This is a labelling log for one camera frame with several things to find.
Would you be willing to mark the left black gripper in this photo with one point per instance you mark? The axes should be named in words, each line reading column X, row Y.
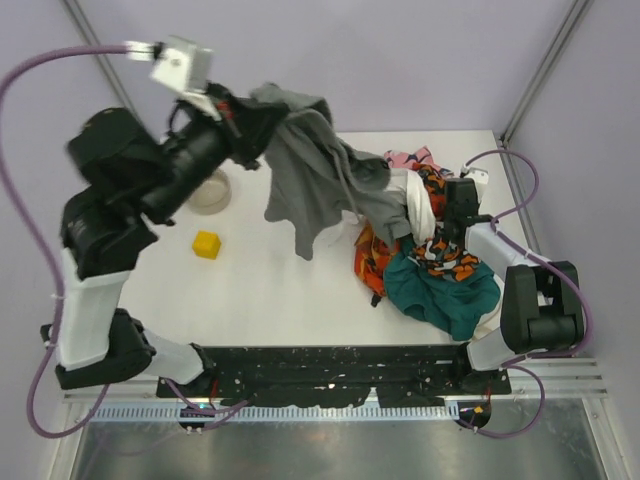
column 248, row 129

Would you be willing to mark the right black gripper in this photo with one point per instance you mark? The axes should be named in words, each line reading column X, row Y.
column 460, row 220

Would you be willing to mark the white printed cloth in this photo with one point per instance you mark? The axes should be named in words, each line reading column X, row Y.
column 394, row 201

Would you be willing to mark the black orange grey camo cloth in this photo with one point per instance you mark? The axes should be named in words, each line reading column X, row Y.
column 427, row 247

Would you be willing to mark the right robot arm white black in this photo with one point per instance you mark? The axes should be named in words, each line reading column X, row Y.
column 541, row 313

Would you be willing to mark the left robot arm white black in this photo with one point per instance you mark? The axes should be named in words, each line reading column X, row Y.
column 134, row 183

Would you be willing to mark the pink patterned cloth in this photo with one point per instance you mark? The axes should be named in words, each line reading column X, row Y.
column 401, row 159

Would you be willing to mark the orange brown camo cloth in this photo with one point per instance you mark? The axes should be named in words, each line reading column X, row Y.
column 372, row 256

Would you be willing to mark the teal green cloth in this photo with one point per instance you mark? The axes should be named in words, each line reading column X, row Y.
column 453, row 299

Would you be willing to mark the grey ceramic bowl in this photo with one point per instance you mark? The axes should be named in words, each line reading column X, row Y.
column 213, row 196

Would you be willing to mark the yellow cube block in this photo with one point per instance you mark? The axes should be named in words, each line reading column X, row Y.
column 206, row 245

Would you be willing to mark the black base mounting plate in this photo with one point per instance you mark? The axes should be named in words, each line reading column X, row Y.
column 338, row 377

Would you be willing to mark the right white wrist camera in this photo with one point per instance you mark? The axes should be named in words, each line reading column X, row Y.
column 479, row 176

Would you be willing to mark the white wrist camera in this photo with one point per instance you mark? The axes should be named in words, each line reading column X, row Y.
column 479, row 176
column 178, row 64

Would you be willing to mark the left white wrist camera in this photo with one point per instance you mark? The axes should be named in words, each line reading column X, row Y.
column 178, row 64

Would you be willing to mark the left aluminium frame post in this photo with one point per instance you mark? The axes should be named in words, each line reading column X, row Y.
column 89, row 37

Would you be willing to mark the aluminium frame post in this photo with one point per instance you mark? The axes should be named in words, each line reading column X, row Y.
column 569, row 25
column 89, row 37

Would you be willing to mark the right aluminium frame post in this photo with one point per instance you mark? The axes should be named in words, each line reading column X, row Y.
column 569, row 25

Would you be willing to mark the white slotted cable duct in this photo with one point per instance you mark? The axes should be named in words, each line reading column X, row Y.
column 370, row 411

